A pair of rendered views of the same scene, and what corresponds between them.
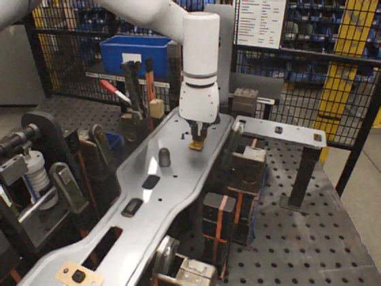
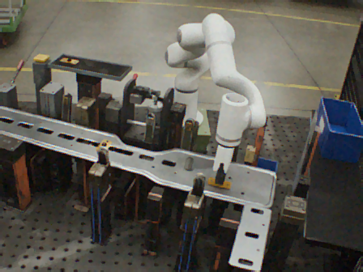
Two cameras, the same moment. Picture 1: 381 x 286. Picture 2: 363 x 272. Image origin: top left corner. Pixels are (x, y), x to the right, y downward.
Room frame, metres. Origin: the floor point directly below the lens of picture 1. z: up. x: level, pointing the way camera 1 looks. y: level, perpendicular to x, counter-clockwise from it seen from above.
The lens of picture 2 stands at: (0.30, -1.19, 1.97)
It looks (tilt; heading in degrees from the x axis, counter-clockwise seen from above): 33 degrees down; 81
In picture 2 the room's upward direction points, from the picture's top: 7 degrees clockwise
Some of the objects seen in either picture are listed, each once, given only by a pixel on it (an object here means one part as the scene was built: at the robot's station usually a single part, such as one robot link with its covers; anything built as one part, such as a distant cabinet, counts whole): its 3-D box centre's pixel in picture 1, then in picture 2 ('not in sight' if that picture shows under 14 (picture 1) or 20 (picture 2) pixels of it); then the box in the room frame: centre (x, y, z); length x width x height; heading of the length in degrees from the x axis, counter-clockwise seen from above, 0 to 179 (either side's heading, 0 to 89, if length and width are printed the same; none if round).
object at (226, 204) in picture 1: (216, 239); (154, 223); (0.42, -0.07, 0.84); 0.11 x 0.08 x 0.29; 69
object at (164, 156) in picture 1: (164, 157); (189, 164); (0.54, 0.07, 1.02); 0.03 x 0.03 x 0.07
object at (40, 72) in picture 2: not in sight; (44, 100); (-0.11, 0.68, 0.92); 0.08 x 0.08 x 0.44; 69
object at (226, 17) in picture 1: (215, 58); (303, 156); (0.90, -0.08, 1.17); 0.12 x 0.01 x 0.34; 69
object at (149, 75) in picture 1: (154, 126); (252, 169); (0.81, 0.13, 0.95); 0.03 x 0.01 x 0.50; 159
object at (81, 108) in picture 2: not in sight; (85, 139); (0.13, 0.39, 0.89); 0.13 x 0.11 x 0.38; 69
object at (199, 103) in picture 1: (199, 97); (225, 152); (0.64, -0.02, 1.14); 0.10 x 0.07 x 0.11; 69
